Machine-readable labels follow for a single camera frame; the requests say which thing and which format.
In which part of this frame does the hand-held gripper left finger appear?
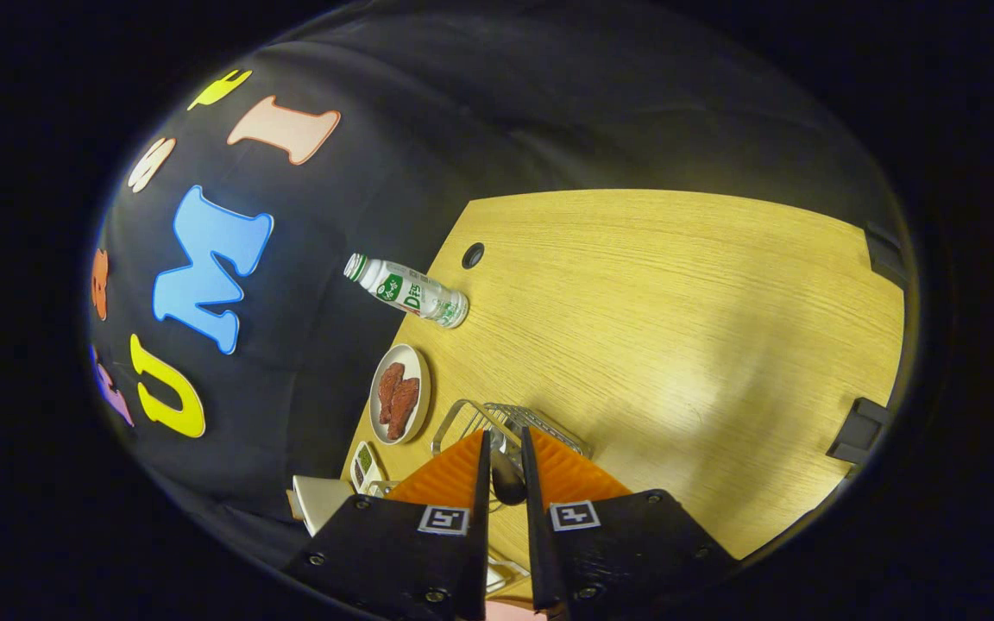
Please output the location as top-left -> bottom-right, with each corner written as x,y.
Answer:
283,430 -> 493,621

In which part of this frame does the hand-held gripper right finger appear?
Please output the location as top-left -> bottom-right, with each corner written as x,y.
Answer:
520,427 -> 735,621

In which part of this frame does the white wire dish rack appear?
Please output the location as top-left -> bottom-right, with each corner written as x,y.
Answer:
366,480 -> 534,598

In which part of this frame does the dark metal spoon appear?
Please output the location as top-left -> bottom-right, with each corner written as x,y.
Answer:
491,431 -> 528,507

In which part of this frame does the silver wire basket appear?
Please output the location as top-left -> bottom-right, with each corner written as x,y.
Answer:
431,398 -> 593,510

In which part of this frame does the white divided condiment dish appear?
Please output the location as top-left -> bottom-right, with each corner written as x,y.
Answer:
350,441 -> 387,494

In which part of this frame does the beige plate with meat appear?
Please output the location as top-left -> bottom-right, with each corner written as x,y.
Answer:
368,343 -> 431,446

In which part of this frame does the white toaster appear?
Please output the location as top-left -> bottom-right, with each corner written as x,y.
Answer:
290,474 -> 355,537

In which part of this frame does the red meat slice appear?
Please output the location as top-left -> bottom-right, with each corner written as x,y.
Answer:
387,377 -> 421,441
378,362 -> 406,425

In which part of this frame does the white green drink bottle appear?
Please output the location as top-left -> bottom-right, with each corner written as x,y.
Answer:
343,253 -> 470,330

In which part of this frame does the black table clamp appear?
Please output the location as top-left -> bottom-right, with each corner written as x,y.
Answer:
864,223 -> 908,290
827,397 -> 893,467

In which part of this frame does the black backdrop cloth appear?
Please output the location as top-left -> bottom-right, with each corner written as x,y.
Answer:
87,4 -> 903,570

